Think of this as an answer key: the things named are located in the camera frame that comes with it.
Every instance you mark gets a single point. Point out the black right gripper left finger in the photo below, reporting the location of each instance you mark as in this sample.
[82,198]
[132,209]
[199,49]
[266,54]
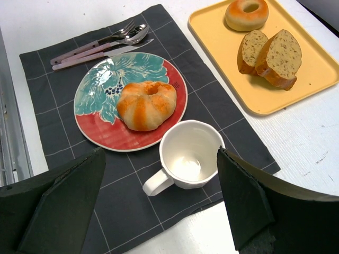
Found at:
[51,212]

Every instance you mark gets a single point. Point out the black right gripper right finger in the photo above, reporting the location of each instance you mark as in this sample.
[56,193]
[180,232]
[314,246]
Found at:
[269,215]

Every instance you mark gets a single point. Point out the orange striped round bread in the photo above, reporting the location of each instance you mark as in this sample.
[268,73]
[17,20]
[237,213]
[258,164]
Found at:
[146,105]

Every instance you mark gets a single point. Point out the ring-shaped bagel bread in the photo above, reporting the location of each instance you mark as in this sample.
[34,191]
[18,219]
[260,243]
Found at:
[246,15]

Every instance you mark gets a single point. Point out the rear bread slice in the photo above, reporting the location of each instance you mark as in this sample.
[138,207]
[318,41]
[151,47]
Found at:
[279,60]

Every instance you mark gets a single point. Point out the bread slice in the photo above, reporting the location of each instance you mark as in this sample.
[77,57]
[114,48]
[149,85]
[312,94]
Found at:
[279,60]
[248,52]

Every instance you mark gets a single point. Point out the front bread slice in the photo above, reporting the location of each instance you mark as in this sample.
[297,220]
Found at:
[248,52]

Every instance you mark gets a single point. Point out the white mug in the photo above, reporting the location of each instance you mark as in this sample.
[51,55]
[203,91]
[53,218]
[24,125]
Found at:
[188,155]

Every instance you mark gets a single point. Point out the red and teal plate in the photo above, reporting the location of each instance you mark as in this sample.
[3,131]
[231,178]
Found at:
[99,91]

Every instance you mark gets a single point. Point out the yellow tray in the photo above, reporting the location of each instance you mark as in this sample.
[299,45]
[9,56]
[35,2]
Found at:
[318,70]

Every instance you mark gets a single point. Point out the aluminium frame rail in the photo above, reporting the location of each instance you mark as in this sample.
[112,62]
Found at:
[15,161]

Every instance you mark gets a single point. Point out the pink-handled knife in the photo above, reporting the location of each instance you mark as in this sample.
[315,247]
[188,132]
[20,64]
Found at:
[99,55]

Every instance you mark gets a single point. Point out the pink-handled spoon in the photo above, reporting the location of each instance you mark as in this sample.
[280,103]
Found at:
[134,37]

